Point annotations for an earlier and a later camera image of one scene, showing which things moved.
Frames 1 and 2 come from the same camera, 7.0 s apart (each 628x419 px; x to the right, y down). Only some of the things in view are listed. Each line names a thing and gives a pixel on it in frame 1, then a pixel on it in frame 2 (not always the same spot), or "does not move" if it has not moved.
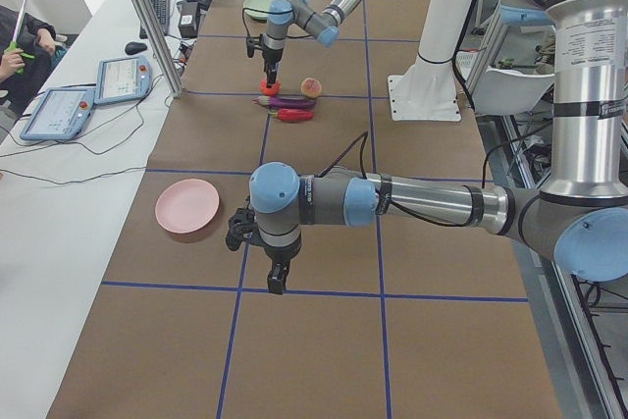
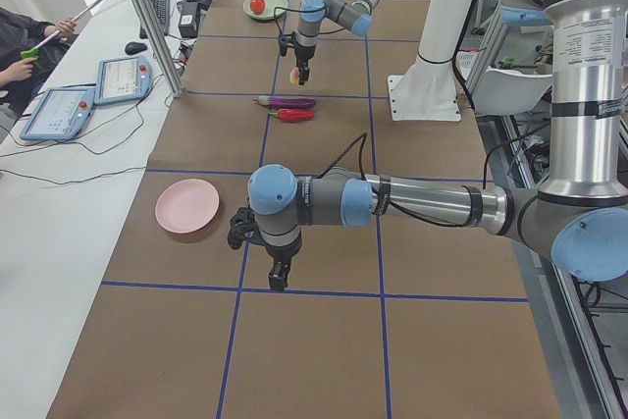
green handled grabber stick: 14,49 -> 33,52
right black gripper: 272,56 -> 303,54
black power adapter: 188,19 does not move
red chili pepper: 291,115 does not move
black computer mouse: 134,47 does not move
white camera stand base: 427,89 does not move
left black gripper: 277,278 does not move
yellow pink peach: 311,87 -> 294,76
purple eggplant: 277,102 does not move
